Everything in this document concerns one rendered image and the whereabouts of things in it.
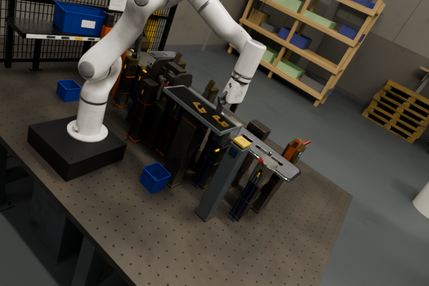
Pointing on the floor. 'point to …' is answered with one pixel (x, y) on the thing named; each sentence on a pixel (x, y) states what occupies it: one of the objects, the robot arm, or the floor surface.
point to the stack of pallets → (399, 110)
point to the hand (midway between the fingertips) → (225, 110)
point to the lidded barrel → (422, 201)
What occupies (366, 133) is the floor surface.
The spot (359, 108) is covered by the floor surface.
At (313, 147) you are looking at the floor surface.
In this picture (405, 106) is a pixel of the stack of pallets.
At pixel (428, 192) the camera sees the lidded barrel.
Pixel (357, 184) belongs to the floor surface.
